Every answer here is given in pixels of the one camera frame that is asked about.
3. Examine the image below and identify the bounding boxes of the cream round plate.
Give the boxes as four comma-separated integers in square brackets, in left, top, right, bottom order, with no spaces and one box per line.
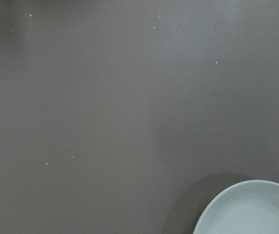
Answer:
[193,180,279,234]

